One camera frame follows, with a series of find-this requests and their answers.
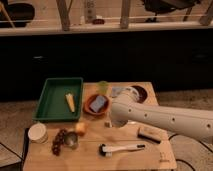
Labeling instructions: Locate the silver fork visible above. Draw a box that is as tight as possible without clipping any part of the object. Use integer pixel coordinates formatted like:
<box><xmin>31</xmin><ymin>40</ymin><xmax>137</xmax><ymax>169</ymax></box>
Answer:
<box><xmin>104</xmin><ymin>122</ymin><xmax>112</xmax><ymax>128</ymax></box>

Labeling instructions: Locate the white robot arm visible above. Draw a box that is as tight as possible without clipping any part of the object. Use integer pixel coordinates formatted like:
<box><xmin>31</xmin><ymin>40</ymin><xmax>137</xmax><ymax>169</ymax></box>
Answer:
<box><xmin>109</xmin><ymin>87</ymin><xmax>213</xmax><ymax>144</ymax></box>

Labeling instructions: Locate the green plastic cup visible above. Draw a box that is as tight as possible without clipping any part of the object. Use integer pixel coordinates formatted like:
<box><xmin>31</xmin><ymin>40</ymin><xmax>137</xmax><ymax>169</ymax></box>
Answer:
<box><xmin>97</xmin><ymin>81</ymin><xmax>108</xmax><ymax>95</ymax></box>

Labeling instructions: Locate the small metal cup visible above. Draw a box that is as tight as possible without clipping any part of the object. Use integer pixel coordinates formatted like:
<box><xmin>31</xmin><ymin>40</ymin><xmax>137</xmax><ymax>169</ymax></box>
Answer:
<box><xmin>64</xmin><ymin>132</ymin><xmax>78</xmax><ymax>149</ymax></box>

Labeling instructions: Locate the grey folded cloth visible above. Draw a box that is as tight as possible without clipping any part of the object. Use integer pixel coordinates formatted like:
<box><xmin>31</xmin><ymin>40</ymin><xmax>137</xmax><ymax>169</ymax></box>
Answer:
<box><xmin>110</xmin><ymin>87</ymin><xmax>123</xmax><ymax>98</ymax></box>

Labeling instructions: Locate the blue sponge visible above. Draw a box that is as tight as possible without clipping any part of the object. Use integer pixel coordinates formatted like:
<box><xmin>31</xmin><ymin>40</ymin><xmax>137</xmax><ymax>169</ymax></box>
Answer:
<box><xmin>89</xmin><ymin>95</ymin><xmax>107</xmax><ymax>113</ymax></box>

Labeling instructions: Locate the dark red bowl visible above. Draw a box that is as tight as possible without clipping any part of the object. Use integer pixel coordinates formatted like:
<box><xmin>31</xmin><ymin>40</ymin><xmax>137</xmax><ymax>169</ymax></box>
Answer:
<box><xmin>133</xmin><ymin>85</ymin><xmax>148</xmax><ymax>103</ymax></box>

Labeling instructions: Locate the yellow corn piece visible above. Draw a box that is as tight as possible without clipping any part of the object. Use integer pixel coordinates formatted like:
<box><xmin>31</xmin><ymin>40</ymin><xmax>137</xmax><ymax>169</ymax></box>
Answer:
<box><xmin>65</xmin><ymin>93</ymin><xmax>75</xmax><ymax>112</ymax></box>

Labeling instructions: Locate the green plastic tray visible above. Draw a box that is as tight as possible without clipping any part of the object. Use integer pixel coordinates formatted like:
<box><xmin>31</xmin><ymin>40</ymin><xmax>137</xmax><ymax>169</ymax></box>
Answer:
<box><xmin>33</xmin><ymin>77</ymin><xmax>83</xmax><ymax>122</ymax></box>

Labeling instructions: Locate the wooden block brush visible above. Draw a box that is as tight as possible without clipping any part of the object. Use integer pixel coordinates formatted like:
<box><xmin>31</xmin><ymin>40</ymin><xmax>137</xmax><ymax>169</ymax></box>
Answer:
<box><xmin>137</xmin><ymin>127</ymin><xmax>162</xmax><ymax>144</ymax></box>

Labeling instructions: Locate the red grape bunch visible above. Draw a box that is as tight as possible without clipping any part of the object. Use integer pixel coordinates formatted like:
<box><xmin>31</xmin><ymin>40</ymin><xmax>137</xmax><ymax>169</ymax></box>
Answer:
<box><xmin>51</xmin><ymin>129</ymin><xmax>67</xmax><ymax>156</ymax></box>

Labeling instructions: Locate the black office chair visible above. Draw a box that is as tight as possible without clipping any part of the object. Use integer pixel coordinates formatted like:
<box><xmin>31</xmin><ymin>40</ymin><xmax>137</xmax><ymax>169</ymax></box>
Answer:
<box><xmin>141</xmin><ymin>0</ymin><xmax>201</xmax><ymax>23</ymax></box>

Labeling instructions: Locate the black cable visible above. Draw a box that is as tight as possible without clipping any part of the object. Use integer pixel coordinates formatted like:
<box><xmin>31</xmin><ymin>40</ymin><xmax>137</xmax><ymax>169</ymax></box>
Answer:
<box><xmin>168</xmin><ymin>132</ymin><xmax>213</xmax><ymax>171</ymax></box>

